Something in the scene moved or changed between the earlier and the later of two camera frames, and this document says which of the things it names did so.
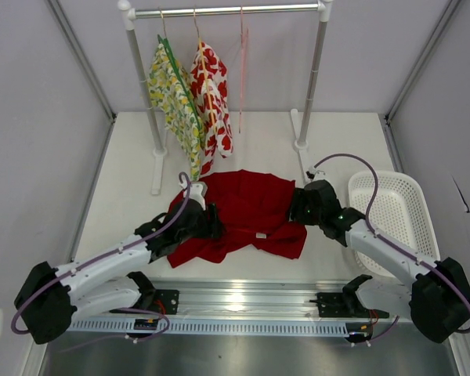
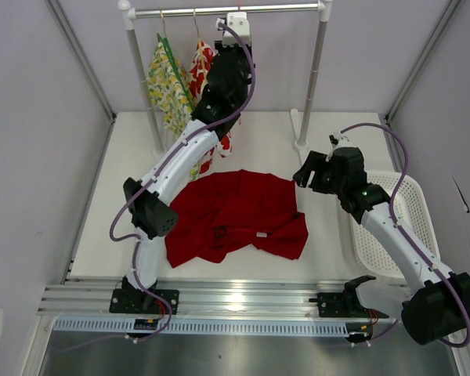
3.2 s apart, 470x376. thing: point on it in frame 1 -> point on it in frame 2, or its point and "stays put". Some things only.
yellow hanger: x=204 y=67 stays put
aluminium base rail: x=284 y=299 stays put
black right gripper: x=298 y=201 -> x=302 y=176
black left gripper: x=212 y=227 -> x=241 y=48
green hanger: x=168 y=50 stays put
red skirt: x=255 y=213 stays put
